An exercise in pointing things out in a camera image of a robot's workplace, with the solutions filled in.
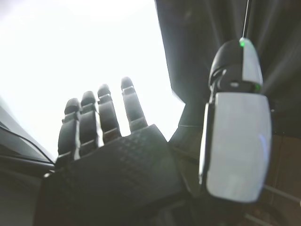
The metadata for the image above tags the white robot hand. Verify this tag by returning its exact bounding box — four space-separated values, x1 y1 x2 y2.
32 38 274 226

